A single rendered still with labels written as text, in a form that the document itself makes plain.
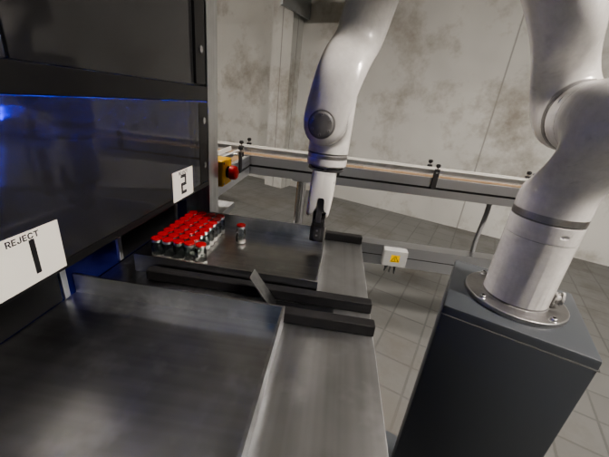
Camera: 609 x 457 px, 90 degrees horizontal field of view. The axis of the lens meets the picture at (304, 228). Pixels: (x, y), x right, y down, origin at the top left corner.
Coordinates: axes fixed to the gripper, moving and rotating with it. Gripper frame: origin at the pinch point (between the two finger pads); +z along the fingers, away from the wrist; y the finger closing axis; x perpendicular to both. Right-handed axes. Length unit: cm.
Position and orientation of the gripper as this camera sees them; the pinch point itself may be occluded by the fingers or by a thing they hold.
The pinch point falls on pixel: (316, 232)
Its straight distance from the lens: 71.7
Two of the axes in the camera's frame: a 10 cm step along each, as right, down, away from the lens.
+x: 9.9, 1.5, -0.7
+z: -1.1, 9.2, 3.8
